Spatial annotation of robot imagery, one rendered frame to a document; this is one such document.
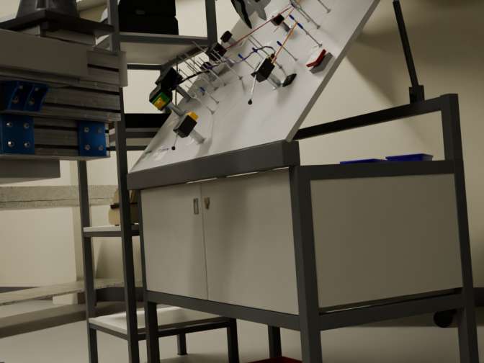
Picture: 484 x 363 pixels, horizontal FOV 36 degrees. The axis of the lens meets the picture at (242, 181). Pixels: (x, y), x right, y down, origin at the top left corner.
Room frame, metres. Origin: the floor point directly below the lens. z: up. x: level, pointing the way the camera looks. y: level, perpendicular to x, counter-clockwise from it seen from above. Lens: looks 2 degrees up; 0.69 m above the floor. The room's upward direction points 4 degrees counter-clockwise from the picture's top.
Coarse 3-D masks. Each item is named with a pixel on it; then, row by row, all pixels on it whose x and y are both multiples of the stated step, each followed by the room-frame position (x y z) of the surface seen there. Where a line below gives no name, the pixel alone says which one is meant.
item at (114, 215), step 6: (132, 192) 3.14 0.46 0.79; (114, 198) 3.29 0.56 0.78; (132, 198) 3.14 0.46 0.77; (114, 204) 3.29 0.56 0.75; (132, 204) 3.14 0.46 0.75; (114, 210) 3.24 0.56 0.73; (132, 210) 3.13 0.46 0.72; (114, 216) 3.24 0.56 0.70; (132, 216) 3.13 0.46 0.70; (114, 222) 3.24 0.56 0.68; (132, 222) 3.14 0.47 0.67; (138, 222) 3.15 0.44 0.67
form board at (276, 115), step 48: (288, 0) 2.84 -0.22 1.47; (336, 0) 2.39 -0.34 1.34; (240, 48) 2.93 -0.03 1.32; (288, 48) 2.45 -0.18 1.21; (336, 48) 2.11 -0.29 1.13; (192, 96) 3.01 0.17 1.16; (240, 96) 2.52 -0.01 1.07; (288, 96) 2.16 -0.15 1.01; (192, 144) 2.58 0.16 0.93; (240, 144) 2.21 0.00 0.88
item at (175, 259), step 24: (144, 192) 2.95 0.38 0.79; (168, 192) 2.74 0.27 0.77; (192, 192) 2.56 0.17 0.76; (144, 216) 2.96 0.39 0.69; (168, 216) 2.75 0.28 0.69; (192, 216) 2.57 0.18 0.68; (144, 240) 2.97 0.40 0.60; (168, 240) 2.77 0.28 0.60; (192, 240) 2.58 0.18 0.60; (168, 264) 2.78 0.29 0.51; (192, 264) 2.59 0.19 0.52; (168, 288) 2.79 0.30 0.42; (192, 288) 2.60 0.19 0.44
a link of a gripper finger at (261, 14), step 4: (248, 0) 2.09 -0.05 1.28; (252, 0) 2.08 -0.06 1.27; (260, 0) 2.09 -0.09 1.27; (264, 0) 2.10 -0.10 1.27; (268, 0) 2.10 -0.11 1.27; (252, 4) 2.09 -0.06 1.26; (256, 4) 2.07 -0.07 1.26; (260, 4) 2.08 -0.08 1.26; (264, 4) 2.09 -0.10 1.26; (256, 8) 2.08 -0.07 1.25; (260, 8) 2.08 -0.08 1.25; (260, 12) 2.08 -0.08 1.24; (264, 12) 2.08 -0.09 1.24; (260, 16) 2.09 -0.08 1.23; (264, 16) 2.09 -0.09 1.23; (264, 20) 2.10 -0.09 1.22
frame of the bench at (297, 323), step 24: (312, 168) 2.01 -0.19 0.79; (336, 168) 2.05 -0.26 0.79; (360, 168) 2.08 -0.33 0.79; (384, 168) 2.13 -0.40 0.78; (408, 168) 2.17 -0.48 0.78; (432, 168) 2.21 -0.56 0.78; (456, 168) 2.26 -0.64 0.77; (456, 192) 2.25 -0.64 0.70; (312, 240) 2.00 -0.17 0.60; (144, 264) 2.99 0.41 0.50; (312, 264) 2.00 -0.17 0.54; (144, 288) 3.00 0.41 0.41; (312, 288) 1.99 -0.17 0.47; (456, 288) 2.28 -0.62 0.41; (144, 312) 3.01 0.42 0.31; (216, 312) 2.45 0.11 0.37; (240, 312) 2.31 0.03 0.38; (264, 312) 2.18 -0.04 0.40; (312, 312) 1.99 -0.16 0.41; (336, 312) 2.05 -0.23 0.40; (360, 312) 2.07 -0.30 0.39; (384, 312) 2.11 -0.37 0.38; (408, 312) 2.15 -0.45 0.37; (432, 312) 2.19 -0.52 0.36; (312, 336) 1.99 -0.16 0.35; (312, 360) 1.99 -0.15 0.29
